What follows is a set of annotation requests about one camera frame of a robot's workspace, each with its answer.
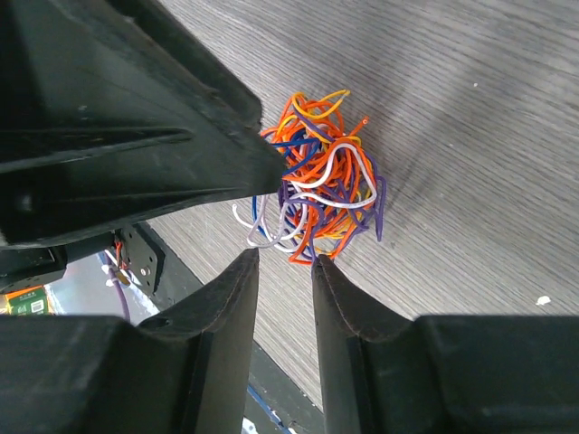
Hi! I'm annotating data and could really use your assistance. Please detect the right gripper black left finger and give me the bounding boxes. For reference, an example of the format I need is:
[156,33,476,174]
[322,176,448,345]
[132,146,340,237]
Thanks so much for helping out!
[1,249,260,433]

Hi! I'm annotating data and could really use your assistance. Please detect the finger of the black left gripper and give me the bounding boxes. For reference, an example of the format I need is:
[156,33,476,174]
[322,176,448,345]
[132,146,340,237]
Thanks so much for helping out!
[1,1,284,248]

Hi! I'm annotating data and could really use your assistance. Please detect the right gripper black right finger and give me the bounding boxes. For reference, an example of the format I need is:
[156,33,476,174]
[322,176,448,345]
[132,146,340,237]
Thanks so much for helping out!
[311,256,578,433]

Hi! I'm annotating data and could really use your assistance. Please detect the colourful wire bundle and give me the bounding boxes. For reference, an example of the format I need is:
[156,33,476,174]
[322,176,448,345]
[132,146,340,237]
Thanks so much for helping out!
[232,89,388,265]

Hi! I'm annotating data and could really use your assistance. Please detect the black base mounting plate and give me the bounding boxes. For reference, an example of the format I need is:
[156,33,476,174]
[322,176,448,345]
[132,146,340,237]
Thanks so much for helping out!
[121,223,324,433]

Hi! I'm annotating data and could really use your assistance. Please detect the purple robot cable left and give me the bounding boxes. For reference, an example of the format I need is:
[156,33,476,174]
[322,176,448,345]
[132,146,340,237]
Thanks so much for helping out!
[104,250,132,323]

